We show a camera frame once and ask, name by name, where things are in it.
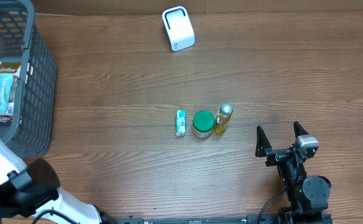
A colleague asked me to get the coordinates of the white barcode scanner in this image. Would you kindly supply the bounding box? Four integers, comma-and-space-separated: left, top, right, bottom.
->
162, 6, 195, 52

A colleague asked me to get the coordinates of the small teal white packet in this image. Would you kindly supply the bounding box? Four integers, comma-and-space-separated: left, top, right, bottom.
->
175, 110, 186, 137

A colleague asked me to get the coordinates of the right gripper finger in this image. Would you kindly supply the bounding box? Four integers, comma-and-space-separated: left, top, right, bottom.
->
293, 121, 309, 138
255, 126, 272, 157

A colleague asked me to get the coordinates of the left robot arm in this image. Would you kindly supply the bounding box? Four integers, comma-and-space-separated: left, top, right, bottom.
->
0, 140, 114, 224

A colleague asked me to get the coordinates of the yellow drink bottle silver cap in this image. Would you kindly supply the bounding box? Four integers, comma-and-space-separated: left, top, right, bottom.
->
213, 103, 234, 134

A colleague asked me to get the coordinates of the green lid white jar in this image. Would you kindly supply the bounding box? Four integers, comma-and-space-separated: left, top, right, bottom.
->
192, 110, 214, 138

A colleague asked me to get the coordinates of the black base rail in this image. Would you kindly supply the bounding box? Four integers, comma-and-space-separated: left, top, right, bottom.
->
113, 213, 334, 224

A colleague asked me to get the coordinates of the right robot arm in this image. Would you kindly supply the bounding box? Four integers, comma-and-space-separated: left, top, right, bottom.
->
248, 121, 333, 223

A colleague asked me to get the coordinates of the grey plastic mesh basket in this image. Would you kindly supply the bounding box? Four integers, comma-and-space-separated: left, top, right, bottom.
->
0, 1, 57, 158

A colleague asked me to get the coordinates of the brown snack packet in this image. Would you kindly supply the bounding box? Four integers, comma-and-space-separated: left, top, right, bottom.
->
0, 62, 21, 75

